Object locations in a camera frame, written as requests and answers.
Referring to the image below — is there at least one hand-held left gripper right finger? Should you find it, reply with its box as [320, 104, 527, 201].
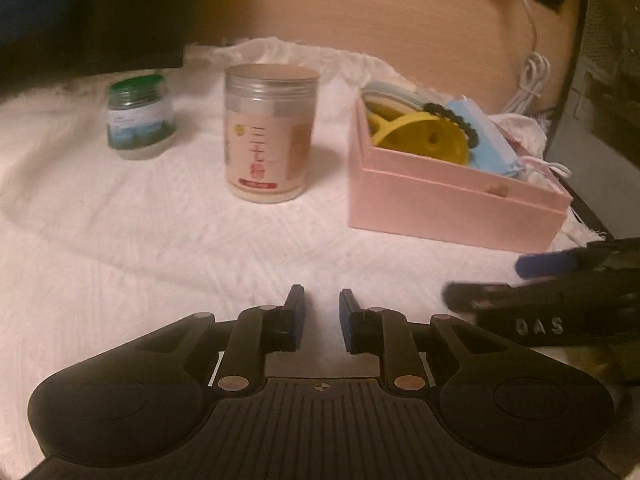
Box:
[338, 287, 507, 395]

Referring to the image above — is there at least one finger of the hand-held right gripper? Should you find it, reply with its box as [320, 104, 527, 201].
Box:
[442, 281, 531, 317]
[516, 249, 593, 281]

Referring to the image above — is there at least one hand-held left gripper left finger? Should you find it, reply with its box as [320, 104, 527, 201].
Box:
[133, 284, 307, 396]

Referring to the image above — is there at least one pink box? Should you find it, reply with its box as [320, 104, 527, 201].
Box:
[348, 87, 574, 252]

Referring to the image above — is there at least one blue face mask packet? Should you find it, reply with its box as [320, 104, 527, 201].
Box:
[444, 97, 572, 182]

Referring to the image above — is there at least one yellow plastic tool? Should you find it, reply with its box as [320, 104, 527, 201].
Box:
[367, 109, 474, 167]

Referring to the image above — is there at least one black bead bracelet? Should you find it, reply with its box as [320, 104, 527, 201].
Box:
[422, 102, 476, 152]

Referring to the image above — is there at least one silver lid tall jar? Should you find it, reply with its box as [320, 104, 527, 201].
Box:
[223, 64, 321, 205]

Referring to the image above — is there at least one white cloth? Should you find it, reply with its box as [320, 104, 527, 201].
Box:
[0, 36, 618, 463]

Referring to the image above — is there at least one dark cabinet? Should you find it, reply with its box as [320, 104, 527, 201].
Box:
[544, 0, 640, 242]

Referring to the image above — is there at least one green lid glass jar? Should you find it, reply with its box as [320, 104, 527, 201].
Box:
[104, 73, 176, 161]

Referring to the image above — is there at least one black monitor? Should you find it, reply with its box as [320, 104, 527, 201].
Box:
[0, 0, 187, 98]

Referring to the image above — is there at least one white cable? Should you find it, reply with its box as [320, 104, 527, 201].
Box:
[499, 0, 552, 115]

